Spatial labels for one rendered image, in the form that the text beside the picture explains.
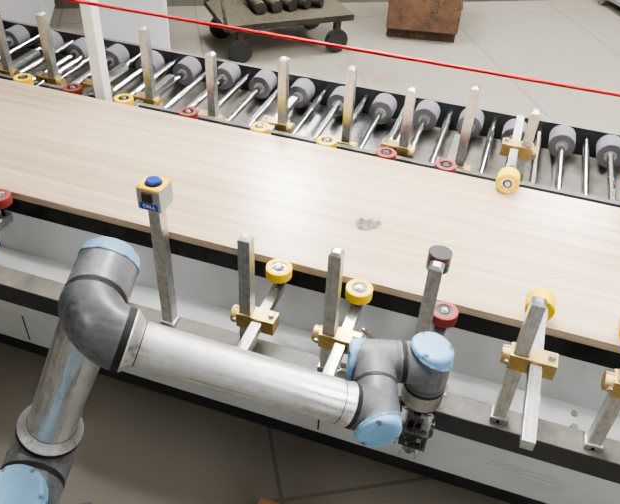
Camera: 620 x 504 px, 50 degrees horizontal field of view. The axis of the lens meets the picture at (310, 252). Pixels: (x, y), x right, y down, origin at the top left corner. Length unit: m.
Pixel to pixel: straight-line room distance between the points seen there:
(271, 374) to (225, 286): 1.01
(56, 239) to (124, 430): 0.80
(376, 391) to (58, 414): 0.70
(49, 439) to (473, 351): 1.20
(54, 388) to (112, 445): 1.24
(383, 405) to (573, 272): 1.06
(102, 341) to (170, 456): 1.53
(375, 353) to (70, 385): 0.63
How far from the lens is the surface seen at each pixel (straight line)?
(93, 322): 1.18
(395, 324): 2.07
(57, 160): 2.59
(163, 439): 2.72
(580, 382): 2.12
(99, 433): 2.78
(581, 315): 2.05
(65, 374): 1.46
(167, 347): 1.19
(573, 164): 3.15
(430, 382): 1.42
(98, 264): 1.25
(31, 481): 1.64
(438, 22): 6.14
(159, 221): 1.84
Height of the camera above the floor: 2.19
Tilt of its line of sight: 39 degrees down
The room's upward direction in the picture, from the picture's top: 3 degrees clockwise
